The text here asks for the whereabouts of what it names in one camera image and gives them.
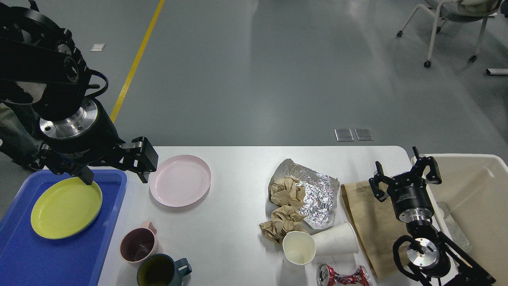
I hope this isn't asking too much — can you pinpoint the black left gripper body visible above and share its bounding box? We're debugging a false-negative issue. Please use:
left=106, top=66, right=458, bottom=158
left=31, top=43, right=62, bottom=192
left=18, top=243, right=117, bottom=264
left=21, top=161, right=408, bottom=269
left=38, top=98, right=138, bottom=174

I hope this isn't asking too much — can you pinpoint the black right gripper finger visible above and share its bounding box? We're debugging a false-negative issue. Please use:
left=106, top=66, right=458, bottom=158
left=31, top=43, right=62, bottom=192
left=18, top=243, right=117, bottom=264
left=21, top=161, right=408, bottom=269
left=411, top=146, right=442, bottom=185
left=368, top=161, right=396, bottom=203

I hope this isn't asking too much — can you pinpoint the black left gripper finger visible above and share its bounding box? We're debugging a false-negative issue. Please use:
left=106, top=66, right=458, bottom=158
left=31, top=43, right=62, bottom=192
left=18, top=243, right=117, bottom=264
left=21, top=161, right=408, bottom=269
left=119, top=137, right=158, bottom=184
left=39, top=144, right=94, bottom=185

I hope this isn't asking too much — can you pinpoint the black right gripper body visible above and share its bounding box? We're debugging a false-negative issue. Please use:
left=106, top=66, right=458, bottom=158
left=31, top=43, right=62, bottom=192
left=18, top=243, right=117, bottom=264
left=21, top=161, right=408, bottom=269
left=387, top=172, right=434, bottom=222

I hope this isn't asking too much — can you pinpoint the pink plate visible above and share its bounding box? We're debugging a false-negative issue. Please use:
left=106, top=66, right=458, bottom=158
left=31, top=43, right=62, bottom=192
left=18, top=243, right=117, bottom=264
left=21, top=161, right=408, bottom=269
left=149, top=155, right=211, bottom=207

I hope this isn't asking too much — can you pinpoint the pink ribbed mug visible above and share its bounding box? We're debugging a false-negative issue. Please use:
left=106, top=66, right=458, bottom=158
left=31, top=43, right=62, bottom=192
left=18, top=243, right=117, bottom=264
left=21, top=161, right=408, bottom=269
left=119, top=221, right=159, bottom=265

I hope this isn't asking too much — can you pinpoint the dark teal mug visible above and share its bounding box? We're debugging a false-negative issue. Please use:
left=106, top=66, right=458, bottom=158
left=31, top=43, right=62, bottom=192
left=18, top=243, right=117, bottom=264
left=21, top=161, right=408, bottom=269
left=137, top=253, right=192, bottom=286

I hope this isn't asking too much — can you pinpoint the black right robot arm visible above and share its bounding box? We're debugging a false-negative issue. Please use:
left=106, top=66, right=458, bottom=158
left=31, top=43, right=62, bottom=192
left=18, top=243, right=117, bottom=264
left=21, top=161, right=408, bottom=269
left=369, top=147, right=496, bottom=286

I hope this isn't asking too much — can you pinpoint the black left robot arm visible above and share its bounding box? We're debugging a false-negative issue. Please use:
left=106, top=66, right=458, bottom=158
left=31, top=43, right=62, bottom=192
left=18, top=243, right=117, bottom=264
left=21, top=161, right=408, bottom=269
left=1, top=0, right=158, bottom=185

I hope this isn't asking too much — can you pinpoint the yellow-green plate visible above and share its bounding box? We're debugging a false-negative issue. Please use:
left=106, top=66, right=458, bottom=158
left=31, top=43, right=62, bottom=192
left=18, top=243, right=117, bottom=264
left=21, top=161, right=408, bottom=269
left=30, top=178, right=103, bottom=240

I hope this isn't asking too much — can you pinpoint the beige plastic bin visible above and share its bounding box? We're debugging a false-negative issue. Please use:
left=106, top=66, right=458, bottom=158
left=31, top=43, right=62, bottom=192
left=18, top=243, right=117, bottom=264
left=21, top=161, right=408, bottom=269
left=429, top=153, right=508, bottom=286

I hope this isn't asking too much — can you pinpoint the right metal floor socket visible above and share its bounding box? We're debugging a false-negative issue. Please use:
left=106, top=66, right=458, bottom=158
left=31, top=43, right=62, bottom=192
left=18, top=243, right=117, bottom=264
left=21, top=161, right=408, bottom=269
left=354, top=128, right=375, bottom=141

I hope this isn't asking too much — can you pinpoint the metal floor socket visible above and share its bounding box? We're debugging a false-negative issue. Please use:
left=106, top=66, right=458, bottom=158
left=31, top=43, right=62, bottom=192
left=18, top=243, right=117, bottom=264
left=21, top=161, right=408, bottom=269
left=334, top=128, right=354, bottom=142
left=354, top=128, right=375, bottom=141

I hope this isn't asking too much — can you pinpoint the person in green trousers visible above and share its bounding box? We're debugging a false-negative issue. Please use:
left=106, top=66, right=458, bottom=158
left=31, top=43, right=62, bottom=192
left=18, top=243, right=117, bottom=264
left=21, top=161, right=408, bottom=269
left=0, top=102, right=44, bottom=171

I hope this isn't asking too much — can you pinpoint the brown paper bag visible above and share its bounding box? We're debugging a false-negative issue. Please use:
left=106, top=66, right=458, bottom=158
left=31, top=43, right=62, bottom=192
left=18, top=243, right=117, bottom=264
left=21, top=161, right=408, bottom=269
left=341, top=181, right=408, bottom=280

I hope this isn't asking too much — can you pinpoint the clear plastic bottle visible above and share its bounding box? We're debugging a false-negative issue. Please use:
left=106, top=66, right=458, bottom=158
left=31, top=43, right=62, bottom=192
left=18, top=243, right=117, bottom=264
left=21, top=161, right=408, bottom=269
left=437, top=203, right=472, bottom=253

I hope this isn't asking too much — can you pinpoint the left metal floor socket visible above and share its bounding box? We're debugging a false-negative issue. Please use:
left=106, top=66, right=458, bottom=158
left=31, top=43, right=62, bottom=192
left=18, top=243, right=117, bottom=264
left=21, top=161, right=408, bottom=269
left=334, top=128, right=354, bottom=142

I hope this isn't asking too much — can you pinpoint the crumpled aluminium foil sheet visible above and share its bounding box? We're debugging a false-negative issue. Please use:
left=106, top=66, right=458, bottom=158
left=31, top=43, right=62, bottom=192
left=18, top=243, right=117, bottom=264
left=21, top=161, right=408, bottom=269
left=268, top=159, right=340, bottom=230

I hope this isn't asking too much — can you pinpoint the lying white paper cup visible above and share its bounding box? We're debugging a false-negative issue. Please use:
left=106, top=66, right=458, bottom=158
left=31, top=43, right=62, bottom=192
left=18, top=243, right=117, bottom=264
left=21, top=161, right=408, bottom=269
left=311, top=222, right=360, bottom=256

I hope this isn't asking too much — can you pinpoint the crumpled brown paper upper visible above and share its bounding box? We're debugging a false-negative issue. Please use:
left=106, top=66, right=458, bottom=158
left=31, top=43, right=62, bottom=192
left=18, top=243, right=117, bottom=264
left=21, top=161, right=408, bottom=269
left=269, top=177, right=306, bottom=208

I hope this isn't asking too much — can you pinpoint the crumpled brown paper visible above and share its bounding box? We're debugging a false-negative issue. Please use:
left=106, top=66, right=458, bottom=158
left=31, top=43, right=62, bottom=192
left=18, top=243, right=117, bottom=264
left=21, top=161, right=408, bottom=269
left=259, top=205, right=307, bottom=244
left=269, top=177, right=306, bottom=208

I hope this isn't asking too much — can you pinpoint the blue plastic tray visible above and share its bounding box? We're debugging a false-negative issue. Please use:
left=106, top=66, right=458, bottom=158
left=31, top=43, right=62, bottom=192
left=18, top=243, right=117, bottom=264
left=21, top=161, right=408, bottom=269
left=0, top=170, right=127, bottom=286

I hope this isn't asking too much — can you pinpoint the crumpled brown paper lower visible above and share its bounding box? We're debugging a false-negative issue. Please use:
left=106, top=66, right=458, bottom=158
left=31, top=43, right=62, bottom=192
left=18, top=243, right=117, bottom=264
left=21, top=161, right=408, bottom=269
left=259, top=205, right=307, bottom=244

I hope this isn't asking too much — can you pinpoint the upright white paper cup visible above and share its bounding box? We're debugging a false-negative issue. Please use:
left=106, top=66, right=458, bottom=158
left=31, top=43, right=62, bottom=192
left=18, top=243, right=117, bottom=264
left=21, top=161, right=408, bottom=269
left=282, top=231, right=316, bottom=270

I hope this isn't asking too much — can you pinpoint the crushed red soda can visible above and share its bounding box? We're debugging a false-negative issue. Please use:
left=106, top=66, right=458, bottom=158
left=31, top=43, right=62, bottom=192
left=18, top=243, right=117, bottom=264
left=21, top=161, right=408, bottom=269
left=316, top=264, right=372, bottom=286

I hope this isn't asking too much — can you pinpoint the white metal bar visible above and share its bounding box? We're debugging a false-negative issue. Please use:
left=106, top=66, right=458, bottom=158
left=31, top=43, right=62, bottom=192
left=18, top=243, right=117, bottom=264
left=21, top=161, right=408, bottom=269
left=486, top=68, right=508, bottom=76

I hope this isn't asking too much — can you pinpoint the white frame chair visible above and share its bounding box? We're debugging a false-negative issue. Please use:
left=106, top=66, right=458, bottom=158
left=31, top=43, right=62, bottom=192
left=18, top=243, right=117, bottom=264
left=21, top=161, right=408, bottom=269
left=396, top=0, right=502, bottom=68

